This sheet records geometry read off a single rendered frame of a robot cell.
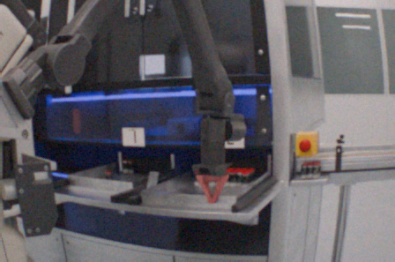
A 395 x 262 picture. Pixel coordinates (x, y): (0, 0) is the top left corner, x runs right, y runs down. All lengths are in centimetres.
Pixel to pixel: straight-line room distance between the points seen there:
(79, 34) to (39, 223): 40
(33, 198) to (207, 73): 52
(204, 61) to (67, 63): 41
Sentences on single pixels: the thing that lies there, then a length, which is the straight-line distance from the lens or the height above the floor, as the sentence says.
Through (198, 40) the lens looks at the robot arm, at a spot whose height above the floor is 128.
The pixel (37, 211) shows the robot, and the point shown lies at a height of 94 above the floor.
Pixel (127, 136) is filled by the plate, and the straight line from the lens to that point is 173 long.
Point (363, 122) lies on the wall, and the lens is 612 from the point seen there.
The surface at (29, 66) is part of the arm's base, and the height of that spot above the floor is 123.
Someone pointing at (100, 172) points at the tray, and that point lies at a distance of 177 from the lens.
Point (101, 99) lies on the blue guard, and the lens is 178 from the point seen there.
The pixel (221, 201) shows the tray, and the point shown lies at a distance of 124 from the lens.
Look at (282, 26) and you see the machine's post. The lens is 154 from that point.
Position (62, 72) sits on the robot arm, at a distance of 84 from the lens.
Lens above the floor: 118
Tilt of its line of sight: 3 degrees down
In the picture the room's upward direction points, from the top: 2 degrees counter-clockwise
